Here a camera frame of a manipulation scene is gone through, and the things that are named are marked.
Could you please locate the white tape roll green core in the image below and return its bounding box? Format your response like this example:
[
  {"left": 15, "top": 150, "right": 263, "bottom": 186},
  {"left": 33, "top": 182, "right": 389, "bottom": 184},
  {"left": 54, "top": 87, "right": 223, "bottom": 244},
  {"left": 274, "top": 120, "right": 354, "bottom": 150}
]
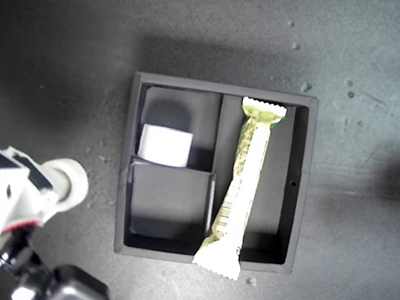
[{"left": 37, "top": 155, "right": 93, "bottom": 218}]

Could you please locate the snack bar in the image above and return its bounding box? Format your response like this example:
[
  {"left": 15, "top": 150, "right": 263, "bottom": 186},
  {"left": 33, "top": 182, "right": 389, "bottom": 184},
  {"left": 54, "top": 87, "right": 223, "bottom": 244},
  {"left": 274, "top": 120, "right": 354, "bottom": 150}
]
[{"left": 189, "top": 92, "right": 289, "bottom": 286}]

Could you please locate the black tray with wells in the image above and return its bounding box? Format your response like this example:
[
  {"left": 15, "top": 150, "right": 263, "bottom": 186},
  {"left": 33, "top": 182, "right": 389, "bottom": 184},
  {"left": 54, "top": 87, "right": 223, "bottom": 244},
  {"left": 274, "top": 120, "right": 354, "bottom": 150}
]
[{"left": 106, "top": 68, "right": 323, "bottom": 283}]

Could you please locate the plain white tape roll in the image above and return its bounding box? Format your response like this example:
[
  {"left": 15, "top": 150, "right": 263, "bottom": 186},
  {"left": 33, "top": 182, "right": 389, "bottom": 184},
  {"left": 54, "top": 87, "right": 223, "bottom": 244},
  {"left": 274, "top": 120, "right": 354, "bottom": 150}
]
[{"left": 136, "top": 123, "right": 195, "bottom": 170}]

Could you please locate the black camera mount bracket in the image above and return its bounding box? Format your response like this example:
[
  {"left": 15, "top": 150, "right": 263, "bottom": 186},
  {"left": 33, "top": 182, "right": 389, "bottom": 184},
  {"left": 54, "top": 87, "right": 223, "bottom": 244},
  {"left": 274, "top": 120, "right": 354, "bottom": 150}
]
[{"left": 0, "top": 226, "right": 60, "bottom": 287}]

